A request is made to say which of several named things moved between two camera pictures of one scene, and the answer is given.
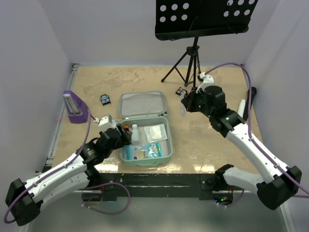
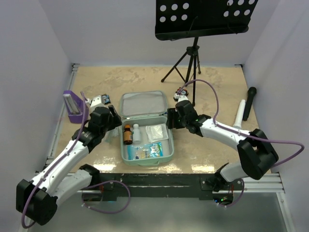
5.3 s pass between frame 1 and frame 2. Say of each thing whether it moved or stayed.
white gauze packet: stayed
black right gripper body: moved
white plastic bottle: stayed
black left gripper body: moved
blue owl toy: stayed
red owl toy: stayed
